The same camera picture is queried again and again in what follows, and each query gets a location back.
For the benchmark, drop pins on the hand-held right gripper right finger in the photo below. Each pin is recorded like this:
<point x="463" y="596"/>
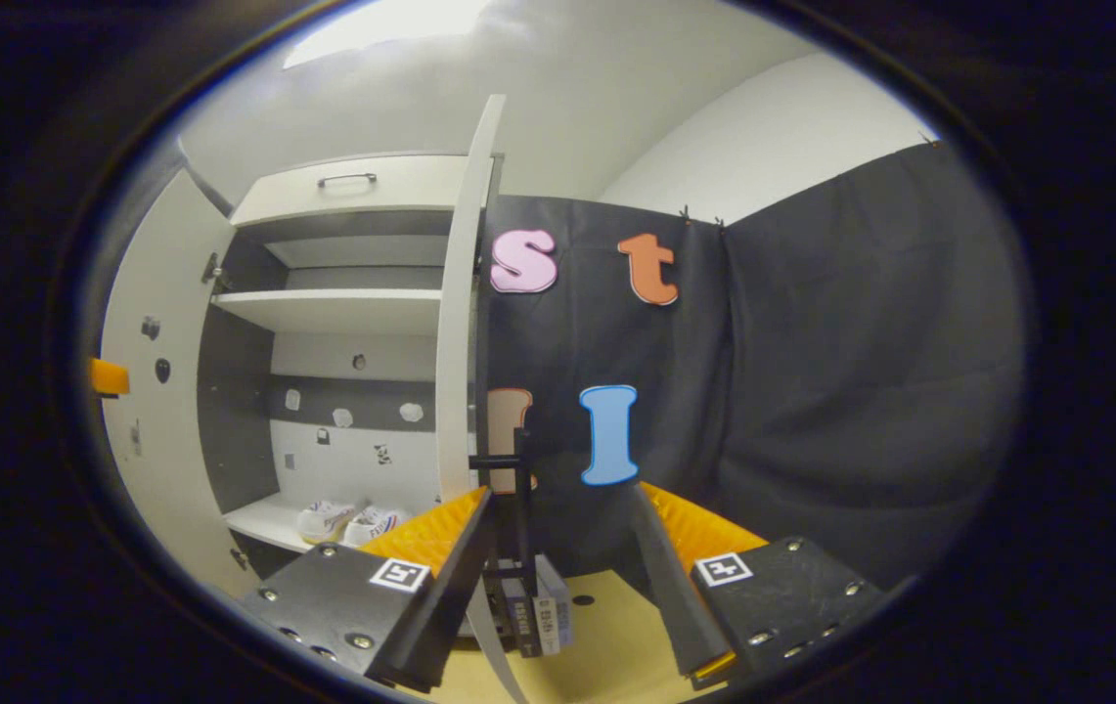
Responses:
<point x="670" y="587"/>

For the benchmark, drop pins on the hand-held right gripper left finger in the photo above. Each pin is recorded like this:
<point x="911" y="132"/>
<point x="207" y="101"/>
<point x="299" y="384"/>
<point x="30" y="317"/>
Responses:
<point x="450" y="587"/>

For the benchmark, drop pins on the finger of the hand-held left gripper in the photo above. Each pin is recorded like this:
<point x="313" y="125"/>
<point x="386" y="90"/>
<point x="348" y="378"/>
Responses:
<point x="110" y="377"/>

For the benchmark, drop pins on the white striped shoe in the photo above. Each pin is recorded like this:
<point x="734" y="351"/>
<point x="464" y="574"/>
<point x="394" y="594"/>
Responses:
<point x="372" y="526"/>
<point x="323" y="521"/>

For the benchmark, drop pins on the white cabinet door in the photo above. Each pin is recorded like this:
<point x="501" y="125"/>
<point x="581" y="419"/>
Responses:
<point x="460" y="293"/>
<point x="156" y="489"/>

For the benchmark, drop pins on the white shoe cabinet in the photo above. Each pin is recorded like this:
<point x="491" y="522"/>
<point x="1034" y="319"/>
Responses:
<point x="235" y="411"/>

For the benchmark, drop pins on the white cabinet shelf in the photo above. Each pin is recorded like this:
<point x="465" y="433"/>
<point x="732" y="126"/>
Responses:
<point x="264" y="518"/>
<point x="342" y="311"/>

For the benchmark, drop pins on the white cabinet drawer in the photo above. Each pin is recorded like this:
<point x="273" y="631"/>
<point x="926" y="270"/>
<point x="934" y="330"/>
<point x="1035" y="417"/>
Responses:
<point x="401" y="186"/>

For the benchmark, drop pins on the small grey box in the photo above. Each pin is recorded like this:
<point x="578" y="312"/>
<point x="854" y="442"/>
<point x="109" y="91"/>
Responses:
<point x="553" y="596"/>

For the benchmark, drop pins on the black backdrop cloth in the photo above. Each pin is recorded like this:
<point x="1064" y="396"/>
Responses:
<point x="861" y="391"/>

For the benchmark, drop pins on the ceiling light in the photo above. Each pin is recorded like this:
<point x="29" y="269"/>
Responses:
<point x="381" y="24"/>

